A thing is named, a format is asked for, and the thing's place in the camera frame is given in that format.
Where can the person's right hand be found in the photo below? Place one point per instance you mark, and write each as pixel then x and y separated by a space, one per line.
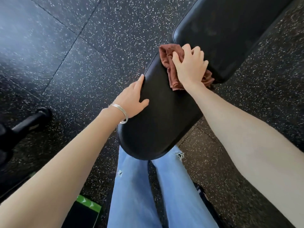
pixel 191 68

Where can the person's left hand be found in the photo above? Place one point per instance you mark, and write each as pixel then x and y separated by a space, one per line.
pixel 129 102

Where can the person's right thumb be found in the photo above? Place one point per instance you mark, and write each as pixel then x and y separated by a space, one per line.
pixel 177 59

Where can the person's right middle finger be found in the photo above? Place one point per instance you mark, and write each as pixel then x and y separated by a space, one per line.
pixel 197 51

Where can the person's left thumb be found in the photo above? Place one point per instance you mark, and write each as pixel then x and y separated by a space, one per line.
pixel 144 102

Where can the person's right little finger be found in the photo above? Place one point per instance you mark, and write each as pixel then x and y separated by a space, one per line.
pixel 205 64

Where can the brown cleaning cloth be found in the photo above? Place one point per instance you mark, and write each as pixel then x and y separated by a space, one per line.
pixel 172 73

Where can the person's right forearm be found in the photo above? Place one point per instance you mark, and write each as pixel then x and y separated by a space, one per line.
pixel 249 144

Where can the person's left forearm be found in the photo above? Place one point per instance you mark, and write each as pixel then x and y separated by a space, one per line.
pixel 61 168

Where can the black bench seat pad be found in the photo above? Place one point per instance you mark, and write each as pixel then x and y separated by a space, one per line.
pixel 163 116

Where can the black bench backrest pad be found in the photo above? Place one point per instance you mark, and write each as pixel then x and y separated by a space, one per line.
pixel 228 30

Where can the blue ripped jeans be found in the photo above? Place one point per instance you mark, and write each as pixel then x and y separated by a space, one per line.
pixel 133 194

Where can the black shoe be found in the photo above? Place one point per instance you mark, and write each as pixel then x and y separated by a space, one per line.
pixel 201 191

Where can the black and green mat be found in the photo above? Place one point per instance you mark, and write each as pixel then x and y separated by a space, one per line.
pixel 82 213

